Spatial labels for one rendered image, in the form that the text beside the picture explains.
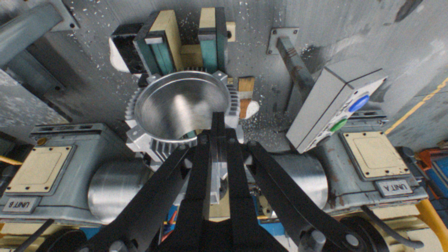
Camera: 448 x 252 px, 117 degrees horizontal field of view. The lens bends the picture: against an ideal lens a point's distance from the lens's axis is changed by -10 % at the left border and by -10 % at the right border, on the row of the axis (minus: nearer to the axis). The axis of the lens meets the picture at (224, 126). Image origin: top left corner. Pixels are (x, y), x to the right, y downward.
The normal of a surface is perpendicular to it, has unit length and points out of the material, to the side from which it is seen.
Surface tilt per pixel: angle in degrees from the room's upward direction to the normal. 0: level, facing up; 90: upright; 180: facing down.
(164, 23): 90
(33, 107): 0
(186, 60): 0
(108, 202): 54
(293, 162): 103
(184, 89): 9
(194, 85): 5
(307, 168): 92
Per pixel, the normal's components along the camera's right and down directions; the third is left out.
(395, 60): 0.04, 0.82
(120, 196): 0.00, -0.18
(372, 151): -0.02, -0.57
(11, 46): 1.00, -0.05
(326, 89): -0.91, 0.36
